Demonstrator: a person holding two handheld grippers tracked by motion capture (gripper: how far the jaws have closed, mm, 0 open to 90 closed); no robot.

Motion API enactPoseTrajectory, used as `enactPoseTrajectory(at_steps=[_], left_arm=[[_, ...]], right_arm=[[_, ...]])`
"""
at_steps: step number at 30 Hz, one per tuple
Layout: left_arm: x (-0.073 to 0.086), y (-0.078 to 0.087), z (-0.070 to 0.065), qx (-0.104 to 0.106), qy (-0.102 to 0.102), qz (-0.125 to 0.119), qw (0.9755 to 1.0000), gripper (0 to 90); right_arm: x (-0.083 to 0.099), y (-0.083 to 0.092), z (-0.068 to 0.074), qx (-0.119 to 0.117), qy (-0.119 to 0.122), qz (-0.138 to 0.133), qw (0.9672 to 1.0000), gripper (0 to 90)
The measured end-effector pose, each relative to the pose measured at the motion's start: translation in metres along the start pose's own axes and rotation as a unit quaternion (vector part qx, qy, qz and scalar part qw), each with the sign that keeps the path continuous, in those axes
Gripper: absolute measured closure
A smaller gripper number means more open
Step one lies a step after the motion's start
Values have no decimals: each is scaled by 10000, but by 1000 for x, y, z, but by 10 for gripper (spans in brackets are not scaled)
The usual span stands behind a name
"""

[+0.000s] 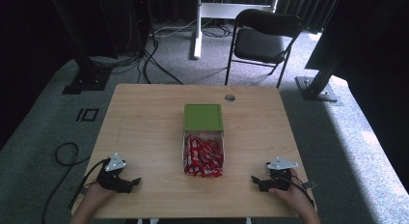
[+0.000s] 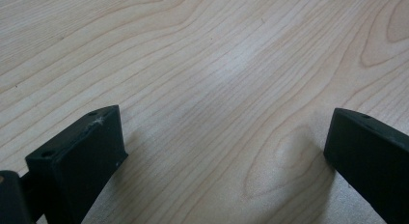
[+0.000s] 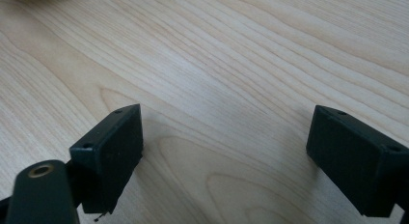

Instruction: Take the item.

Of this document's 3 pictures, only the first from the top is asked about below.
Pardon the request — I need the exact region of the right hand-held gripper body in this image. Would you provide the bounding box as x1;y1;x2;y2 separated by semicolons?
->
266;156;300;191

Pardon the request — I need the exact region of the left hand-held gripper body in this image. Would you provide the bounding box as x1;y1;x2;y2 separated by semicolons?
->
95;153;132;194

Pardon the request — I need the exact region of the person's left hand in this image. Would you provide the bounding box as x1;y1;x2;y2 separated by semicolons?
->
82;182;116;209

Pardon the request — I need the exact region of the person's right hand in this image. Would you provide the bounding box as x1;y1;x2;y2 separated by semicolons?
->
268;168;313;216

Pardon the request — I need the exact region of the pile of red snack packets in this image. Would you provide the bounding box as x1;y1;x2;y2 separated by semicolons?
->
183;135;225;179

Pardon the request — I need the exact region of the clear plastic drawer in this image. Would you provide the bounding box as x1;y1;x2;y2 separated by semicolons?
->
181;130;226;177

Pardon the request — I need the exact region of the black floor tape marking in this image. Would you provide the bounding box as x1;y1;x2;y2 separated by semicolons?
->
75;107;100;123

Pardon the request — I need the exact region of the green box lid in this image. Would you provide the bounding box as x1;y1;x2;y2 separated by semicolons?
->
182;103;225;132

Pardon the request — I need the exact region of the black metal stand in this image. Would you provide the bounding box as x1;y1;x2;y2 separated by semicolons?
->
294;40;346;103
47;0;113;96

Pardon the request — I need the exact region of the black folding chair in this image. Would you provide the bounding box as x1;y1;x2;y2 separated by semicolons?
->
224;9;304;90

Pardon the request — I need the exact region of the dark pleated curtain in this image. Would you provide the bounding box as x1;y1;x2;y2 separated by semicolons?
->
276;0;343;34

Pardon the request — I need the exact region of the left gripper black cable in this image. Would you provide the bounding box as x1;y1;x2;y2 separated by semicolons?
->
68;157;111;210

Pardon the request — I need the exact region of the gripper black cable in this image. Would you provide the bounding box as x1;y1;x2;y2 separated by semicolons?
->
68;157;111;210
283;175;316;209

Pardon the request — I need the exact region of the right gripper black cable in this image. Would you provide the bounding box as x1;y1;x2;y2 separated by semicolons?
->
283;175;316;209

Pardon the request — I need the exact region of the black floor cable loop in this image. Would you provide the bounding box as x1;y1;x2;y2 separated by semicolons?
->
41;142;92;224

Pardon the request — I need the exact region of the bundle of black floor cables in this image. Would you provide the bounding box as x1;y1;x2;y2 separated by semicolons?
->
90;22;185;86

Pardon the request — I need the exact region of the white desk frame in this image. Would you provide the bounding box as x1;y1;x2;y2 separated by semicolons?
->
192;0;282;60

